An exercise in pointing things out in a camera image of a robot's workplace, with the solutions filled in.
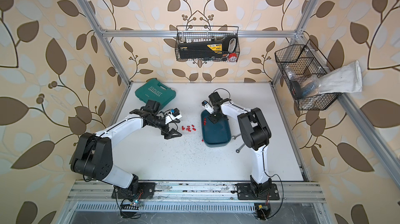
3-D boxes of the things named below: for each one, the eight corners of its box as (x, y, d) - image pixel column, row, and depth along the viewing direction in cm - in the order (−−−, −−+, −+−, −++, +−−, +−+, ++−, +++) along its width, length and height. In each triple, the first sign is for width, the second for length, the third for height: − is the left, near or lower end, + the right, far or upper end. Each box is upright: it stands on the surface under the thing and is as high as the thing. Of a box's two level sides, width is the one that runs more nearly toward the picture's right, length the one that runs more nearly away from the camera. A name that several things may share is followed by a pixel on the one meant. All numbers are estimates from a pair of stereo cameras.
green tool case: (134, 95, 115) (132, 91, 111) (153, 81, 125) (151, 76, 121) (158, 111, 106) (157, 107, 102) (176, 94, 115) (175, 90, 112)
